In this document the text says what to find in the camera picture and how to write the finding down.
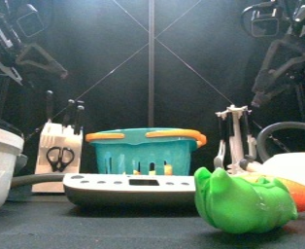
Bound grey toy ladle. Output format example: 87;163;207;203
238;111;259;172

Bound grey toy spatula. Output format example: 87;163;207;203
212;116;227;170

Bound black toy scissors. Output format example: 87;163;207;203
45;146;75;173

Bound white bowl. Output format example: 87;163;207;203
0;114;25;218

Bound white toy knife block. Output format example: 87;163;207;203
30;120;83;195

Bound orange toy carrot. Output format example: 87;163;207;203
239;172;305;213

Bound green toy bell pepper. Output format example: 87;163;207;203
192;166;299;235

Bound grey white kitchen scale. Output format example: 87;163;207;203
62;172;198;207

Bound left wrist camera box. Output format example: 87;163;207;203
11;3;46;38

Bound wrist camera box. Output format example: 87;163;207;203
248;9;283;39
11;3;46;38

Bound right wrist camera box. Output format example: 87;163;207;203
248;9;283;39

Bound black-handled toy knife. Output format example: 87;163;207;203
45;89;55;124
62;98;75;128
74;104;85;136

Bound grey vertical frame pole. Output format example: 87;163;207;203
147;0;155;128

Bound white kettle with grey handle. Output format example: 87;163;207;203
255;121;305;193

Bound teal basket with orange handles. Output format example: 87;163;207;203
83;126;208;177

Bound grey pan handle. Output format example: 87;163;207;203
10;172;67;189

